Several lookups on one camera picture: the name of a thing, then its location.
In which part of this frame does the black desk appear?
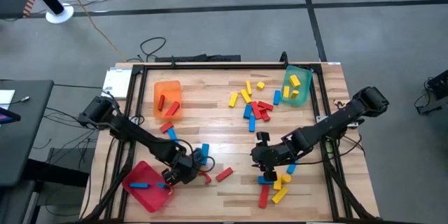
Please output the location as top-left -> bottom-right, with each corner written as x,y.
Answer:
0,79 -> 55,188

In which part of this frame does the silver tipped desk cable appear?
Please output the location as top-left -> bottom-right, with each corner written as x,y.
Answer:
9,96 -> 31,106

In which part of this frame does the black equipment with cables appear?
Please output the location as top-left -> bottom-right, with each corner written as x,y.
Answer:
414,69 -> 448,116

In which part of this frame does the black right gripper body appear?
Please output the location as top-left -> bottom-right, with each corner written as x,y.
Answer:
251,141 -> 297,175

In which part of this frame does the red translucent plastic bin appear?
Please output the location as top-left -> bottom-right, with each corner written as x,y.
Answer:
120,160 -> 175,214

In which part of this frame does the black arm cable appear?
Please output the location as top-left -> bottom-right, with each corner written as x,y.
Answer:
290,136 -> 365,166
173,138 -> 216,175

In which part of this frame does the teal translucent plastic bin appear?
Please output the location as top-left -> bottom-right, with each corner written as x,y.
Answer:
279,64 -> 314,107

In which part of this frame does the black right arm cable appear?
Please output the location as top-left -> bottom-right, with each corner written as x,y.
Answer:
290,136 -> 365,166

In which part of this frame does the orange translucent plastic bin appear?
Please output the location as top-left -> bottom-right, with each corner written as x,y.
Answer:
153,80 -> 183,121

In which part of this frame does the dark tablet screen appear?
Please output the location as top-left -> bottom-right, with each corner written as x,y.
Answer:
0,107 -> 22,125

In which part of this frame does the black power strip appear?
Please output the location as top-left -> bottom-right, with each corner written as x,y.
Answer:
154,53 -> 242,63

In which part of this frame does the long yellow hanging cable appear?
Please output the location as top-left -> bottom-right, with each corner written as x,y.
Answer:
55,0 -> 127,62

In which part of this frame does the looped black floor cable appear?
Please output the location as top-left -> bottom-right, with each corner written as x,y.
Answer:
139,36 -> 168,62

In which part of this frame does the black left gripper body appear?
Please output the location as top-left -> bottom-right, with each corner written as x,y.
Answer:
171,153 -> 203,186

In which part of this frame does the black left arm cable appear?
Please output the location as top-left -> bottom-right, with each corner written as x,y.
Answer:
173,138 -> 216,175

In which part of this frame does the white paper box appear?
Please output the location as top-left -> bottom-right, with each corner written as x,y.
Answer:
100,66 -> 134,101

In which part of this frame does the white sheet on desk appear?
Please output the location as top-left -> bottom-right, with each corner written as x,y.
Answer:
0,89 -> 17,111

